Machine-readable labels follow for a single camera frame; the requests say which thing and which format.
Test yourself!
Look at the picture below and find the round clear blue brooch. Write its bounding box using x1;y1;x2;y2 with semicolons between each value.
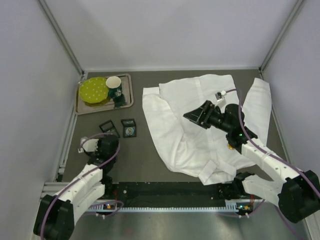
125;127;135;136

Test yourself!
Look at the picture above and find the white shirt garment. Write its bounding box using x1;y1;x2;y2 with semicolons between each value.
142;74;272;185

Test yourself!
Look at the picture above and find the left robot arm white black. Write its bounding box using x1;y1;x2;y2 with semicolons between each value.
33;133;120;240

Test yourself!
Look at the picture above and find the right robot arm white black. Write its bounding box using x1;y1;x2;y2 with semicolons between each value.
183;100;320;223

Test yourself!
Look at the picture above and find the silver metal tray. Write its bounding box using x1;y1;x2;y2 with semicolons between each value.
74;73;134;115

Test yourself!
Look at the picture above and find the green polka dot plate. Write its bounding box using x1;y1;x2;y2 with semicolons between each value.
78;77;109;104

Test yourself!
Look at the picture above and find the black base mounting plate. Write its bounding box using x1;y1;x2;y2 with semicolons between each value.
100;182;252;207

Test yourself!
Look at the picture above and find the white cup dark base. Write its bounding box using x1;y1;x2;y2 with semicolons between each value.
105;76;123;99

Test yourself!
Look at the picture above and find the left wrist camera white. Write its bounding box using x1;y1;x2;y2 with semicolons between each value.
77;137;99;153

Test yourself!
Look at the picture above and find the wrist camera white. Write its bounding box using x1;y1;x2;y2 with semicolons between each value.
77;137;99;153
215;90;227;105

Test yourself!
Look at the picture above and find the black square frame left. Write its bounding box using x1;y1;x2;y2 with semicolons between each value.
99;120;120;138

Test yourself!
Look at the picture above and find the black square frame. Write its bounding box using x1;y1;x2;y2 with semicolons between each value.
99;120;120;138
120;118;137;138

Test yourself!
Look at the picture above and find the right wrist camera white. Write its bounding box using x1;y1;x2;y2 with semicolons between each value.
215;90;227;105

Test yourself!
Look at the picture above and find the black square frame right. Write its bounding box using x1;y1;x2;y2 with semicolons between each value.
120;118;137;138

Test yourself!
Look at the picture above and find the grey slotted cable duct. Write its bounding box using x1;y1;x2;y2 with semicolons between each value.
87;201;256;213

